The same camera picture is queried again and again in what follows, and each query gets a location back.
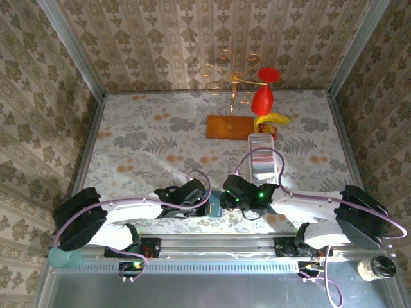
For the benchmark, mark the white plastic card tray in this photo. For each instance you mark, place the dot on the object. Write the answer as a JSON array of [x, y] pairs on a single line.
[[261, 138]]

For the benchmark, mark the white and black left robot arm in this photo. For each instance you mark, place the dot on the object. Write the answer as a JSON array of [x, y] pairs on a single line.
[[128, 210]]

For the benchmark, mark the yellow banana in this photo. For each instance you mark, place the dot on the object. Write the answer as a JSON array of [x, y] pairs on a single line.
[[276, 119]]

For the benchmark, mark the aluminium mounting rail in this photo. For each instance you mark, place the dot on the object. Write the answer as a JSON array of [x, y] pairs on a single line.
[[218, 245]]

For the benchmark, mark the blue leather card holder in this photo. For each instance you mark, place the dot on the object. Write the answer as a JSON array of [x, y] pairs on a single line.
[[217, 210]]

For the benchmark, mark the aluminium frame post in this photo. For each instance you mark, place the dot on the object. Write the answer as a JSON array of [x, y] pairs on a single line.
[[356, 48], [69, 41]]

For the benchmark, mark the floral tablecloth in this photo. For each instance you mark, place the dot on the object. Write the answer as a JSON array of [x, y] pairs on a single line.
[[144, 112]]

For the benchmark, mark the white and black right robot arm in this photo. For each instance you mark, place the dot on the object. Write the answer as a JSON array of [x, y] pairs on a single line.
[[308, 202]]

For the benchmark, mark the red snack packet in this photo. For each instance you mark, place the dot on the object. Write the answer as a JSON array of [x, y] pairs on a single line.
[[268, 129]]

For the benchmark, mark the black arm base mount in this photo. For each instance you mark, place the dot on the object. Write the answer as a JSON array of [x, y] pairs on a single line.
[[151, 247], [284, 248]]

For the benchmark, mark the aluminium table side rail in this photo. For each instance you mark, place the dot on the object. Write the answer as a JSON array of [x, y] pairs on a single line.
[[345, 134], [90, 144]]

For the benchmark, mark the red goblet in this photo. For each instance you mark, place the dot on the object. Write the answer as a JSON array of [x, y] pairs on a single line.
[[261, 101]]

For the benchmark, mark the teal plastic cup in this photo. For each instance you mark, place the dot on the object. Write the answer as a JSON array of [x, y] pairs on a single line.
[[62, 260]]

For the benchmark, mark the grey metal shelf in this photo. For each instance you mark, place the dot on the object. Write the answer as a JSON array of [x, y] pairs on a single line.
[[208, 292]]

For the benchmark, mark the glass jar black lid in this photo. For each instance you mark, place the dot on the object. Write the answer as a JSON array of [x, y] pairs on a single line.
[[377, 269]]

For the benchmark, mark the small circuit board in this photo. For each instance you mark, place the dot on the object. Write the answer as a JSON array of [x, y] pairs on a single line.
[[133, 266], [308, 267]]

